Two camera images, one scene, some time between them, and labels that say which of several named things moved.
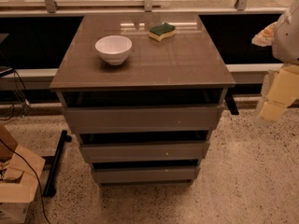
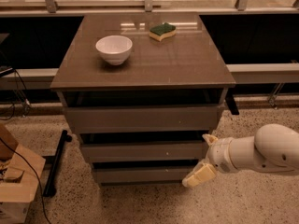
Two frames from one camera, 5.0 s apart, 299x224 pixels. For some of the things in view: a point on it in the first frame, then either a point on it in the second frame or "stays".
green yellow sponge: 161,32 stays
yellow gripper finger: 282,90 to 199,175
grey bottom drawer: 145,174 stays
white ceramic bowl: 114,49 stays
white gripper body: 287,41 to 219,155
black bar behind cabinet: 231,102 stays
